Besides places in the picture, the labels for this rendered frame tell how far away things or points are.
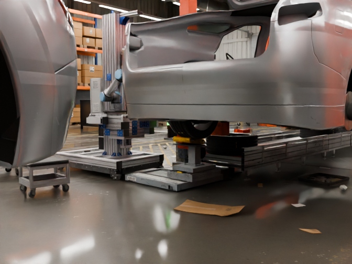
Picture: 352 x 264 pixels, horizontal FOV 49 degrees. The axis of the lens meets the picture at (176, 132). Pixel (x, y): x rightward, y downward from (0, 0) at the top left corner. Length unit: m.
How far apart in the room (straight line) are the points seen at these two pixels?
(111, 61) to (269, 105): 2.91
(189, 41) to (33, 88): 3.23
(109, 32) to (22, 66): 4.02
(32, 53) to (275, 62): 1.69
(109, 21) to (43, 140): 4.00
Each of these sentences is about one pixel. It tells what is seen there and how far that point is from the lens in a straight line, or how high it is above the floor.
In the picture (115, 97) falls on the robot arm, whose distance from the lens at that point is 4.75.
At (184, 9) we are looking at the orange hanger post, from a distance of 5.11.
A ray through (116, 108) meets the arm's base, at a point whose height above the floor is 0.85.
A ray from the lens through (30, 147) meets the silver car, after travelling 1.22.
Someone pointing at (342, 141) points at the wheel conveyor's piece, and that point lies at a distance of 7.37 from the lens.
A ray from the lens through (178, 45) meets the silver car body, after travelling 4.14.
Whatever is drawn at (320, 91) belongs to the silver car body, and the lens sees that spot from 2.66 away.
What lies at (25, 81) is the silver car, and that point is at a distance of 1.18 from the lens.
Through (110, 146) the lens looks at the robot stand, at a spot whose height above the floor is 0.34.
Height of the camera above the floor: 0.93
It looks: 5 degrees down
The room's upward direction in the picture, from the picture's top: straight up
